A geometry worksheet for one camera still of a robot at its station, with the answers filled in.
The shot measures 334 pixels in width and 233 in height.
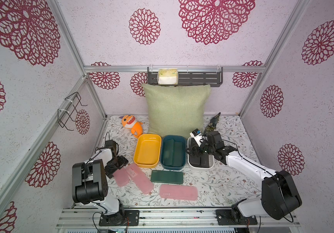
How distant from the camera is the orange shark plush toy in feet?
3.55

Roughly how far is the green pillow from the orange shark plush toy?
19 cm

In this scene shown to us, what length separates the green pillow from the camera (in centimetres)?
88
